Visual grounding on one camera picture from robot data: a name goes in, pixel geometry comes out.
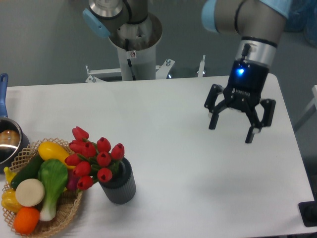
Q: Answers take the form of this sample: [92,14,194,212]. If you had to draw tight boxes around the white furniture frame right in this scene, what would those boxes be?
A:
[293,85,317,132]

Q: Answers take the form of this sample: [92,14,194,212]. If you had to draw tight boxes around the red tulip bouquet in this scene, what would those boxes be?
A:
[65,126,125,191]

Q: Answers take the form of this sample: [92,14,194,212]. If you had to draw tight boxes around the woven wicker basket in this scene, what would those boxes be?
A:
[0,138,82,238]

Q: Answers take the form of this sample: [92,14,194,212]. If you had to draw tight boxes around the yellow bell pepper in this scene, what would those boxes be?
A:
[1,188,22,213]

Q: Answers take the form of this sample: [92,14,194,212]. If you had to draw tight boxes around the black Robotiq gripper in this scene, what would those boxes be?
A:
[204,60,277,144]

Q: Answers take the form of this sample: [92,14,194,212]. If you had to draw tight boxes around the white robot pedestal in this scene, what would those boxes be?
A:
[109,13,162,68]

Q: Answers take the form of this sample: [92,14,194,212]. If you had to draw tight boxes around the blue handled saucepan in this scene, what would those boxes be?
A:
[0,73,29,174]

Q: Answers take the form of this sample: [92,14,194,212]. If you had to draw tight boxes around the white metal base frame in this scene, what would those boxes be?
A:
[85,55,207,83]

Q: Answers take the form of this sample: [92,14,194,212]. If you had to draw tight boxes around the blue plastic bag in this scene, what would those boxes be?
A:
[284,0,317,48]

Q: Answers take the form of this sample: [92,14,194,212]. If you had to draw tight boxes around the dark grey ribbed vase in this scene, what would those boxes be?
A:
[99,158,136,204]

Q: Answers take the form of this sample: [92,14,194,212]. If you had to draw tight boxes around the green cucumber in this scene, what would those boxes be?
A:
[10,154,44,190]

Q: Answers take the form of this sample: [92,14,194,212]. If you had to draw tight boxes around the black device at table edge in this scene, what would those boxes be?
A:
[298,201,317,227]

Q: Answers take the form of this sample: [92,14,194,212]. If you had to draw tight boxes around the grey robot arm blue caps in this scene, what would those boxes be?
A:
[83,0,292,143]

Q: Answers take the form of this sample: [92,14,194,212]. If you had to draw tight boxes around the green bok choy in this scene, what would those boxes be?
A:
[38,159,68,222]

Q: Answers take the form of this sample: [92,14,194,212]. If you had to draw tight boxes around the orange fruit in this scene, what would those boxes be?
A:
[13,207,40,235]

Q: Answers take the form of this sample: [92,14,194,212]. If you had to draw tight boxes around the yellow squash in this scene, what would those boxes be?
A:
[38,141,75,170]

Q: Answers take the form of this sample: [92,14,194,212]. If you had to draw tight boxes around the purple red radish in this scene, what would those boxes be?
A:
[66,170,79,191]

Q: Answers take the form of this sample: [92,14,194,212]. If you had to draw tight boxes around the round beige bun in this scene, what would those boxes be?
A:
[15,178,45,207]

